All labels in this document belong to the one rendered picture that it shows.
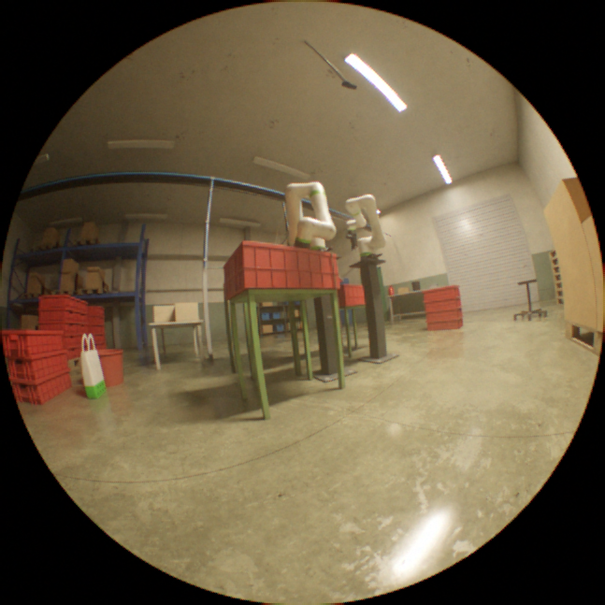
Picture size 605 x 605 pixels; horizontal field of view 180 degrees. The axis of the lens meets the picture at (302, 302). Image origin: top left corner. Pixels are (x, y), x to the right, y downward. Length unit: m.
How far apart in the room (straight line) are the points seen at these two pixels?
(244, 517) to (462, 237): 6.86
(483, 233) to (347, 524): 6.71
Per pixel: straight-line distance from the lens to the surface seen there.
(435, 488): 0.60
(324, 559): 0.49
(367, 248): 1.88
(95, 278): 6.24
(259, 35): 3.75
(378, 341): 1.79
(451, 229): 6.85
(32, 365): 1.80
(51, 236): 7.89
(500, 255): 6.62
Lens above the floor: 0.47
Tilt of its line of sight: 5 degrees up
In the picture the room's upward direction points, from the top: 6 degrees counter-clockwise
